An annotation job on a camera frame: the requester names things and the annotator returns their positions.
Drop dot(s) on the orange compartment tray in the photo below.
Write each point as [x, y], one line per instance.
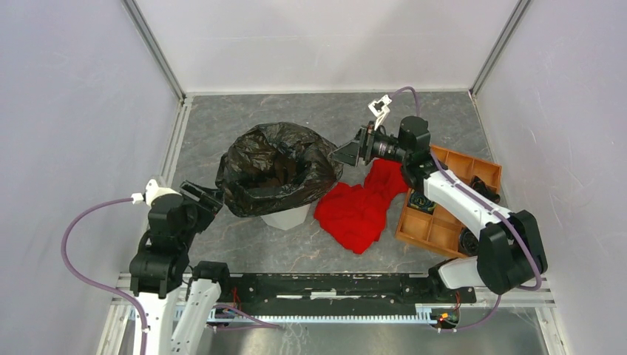
[439, 232]

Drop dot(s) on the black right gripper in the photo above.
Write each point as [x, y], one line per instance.
[349, 153]

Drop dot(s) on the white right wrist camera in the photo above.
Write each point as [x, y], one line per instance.
[380, 109]

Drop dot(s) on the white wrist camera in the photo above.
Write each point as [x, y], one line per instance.
[380, 109]
[156, 187]

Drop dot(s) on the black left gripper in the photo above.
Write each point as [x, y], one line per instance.
[211, 200]

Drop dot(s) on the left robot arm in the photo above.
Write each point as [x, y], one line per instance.
[175, 217]

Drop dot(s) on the white octagonal trash bin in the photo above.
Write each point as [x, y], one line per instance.
[287, 219]

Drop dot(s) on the black rolled item in tray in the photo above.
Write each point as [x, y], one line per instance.
[468, 243]

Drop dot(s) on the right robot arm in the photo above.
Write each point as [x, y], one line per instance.
[510, 249]

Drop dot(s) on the black plastic trash bag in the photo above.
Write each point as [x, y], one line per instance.
[274, 167]

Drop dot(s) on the dark rolled sock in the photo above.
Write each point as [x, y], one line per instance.
[420, 203]

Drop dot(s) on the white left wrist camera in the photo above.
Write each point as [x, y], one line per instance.
[156, 187]

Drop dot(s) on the red cloth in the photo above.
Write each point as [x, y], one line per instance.
[355, 216]

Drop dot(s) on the white toothed cable strip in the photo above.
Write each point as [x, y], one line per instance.
[422, 315]

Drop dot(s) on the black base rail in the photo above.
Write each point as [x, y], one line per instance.
[330, 294]

